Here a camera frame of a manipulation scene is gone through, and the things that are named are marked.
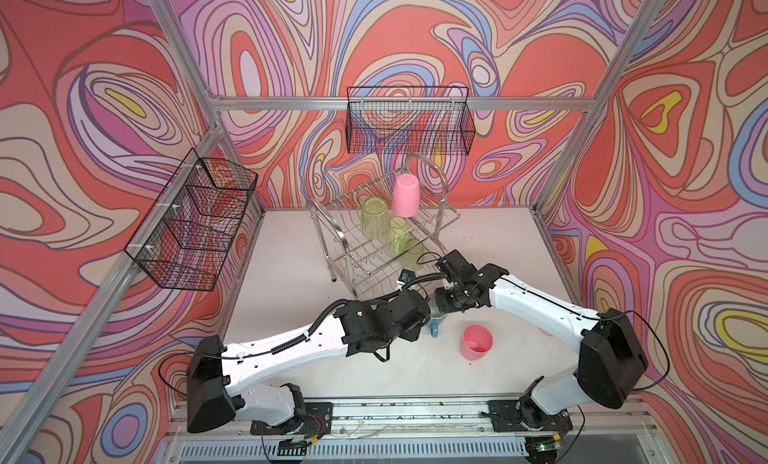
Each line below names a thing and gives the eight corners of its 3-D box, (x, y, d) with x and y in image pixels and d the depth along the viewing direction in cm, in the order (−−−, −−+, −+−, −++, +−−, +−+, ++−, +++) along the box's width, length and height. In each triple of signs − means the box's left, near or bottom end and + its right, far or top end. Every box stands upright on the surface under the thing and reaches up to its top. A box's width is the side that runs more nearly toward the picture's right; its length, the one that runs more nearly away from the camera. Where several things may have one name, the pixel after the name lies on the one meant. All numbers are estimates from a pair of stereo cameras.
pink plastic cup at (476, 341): (461, 361, 85) (468, 349, 77) (457, 338, 89) (464, 324, 81) (484, 361, 85) (494, 349, 77) (480, 338, 89) (489, 324, 81)
